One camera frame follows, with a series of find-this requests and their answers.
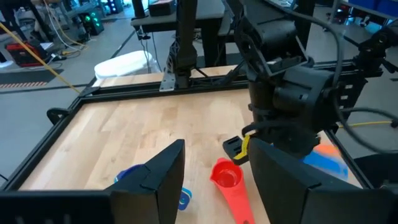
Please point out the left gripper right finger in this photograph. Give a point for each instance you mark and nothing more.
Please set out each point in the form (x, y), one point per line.
(311, 193)

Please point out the red and black box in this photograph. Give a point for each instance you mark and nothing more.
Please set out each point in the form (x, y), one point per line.
(21, 56)

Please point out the blue storage bin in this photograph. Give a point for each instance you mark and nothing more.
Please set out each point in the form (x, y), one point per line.
(373, 3)

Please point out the black table grey top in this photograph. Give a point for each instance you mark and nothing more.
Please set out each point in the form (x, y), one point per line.
(211, 12)

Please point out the medium blue measuring cup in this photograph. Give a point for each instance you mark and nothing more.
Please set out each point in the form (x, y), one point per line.
(329, 165)

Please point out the orange measuring cup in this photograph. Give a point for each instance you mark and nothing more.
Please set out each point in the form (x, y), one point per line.
(326, 150)

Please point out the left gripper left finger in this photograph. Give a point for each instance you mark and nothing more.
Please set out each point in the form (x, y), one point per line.
(124, 202)

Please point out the black aluminium table frame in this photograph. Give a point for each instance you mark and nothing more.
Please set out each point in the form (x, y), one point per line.
(124, 92)

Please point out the red measuring cup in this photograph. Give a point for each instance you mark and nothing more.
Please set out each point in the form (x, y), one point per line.
(230, 186)

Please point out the silver metal bracket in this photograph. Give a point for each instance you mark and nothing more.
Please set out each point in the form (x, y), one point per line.
(168, 82)

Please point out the white trash bin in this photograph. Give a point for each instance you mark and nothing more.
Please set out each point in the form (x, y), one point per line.
(124, 63)

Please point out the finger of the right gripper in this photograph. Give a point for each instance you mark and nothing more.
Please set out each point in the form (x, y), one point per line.
(231, 147)

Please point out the computer with green lights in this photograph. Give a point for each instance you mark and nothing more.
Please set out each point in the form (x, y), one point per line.
(91, 21)

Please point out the dark blue measuring cup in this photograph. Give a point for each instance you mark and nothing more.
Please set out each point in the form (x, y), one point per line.
(124, 175)

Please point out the yellow measuring cup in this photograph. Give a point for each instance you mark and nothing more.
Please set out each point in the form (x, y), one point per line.
(244, 149)

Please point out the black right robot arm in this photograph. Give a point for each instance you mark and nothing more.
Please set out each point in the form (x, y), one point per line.
(267, 31)

